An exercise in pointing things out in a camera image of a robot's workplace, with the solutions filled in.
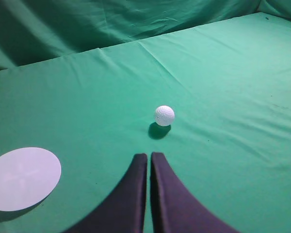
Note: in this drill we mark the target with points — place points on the white round flat plate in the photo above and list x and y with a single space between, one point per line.
27 176

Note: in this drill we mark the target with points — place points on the white dimpled golf ball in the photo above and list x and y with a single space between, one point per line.
164 115

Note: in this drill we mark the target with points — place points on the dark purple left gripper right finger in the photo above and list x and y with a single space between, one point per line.
174 209

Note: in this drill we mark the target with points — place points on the green cloth backdrop and tablecover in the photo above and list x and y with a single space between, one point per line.
83 78

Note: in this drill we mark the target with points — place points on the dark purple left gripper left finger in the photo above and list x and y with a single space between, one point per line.
123 210

